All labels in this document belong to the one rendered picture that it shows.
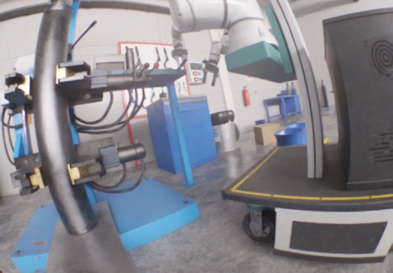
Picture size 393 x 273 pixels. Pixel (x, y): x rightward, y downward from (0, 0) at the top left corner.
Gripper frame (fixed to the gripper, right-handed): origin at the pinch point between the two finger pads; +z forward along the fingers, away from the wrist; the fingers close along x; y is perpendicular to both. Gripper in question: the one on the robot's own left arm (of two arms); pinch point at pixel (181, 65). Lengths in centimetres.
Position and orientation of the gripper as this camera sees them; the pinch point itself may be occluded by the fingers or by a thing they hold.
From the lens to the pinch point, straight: 134.5
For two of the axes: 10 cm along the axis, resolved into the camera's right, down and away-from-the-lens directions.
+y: 3.8, -0.3, -9.3
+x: 9.1, -1.8, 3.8
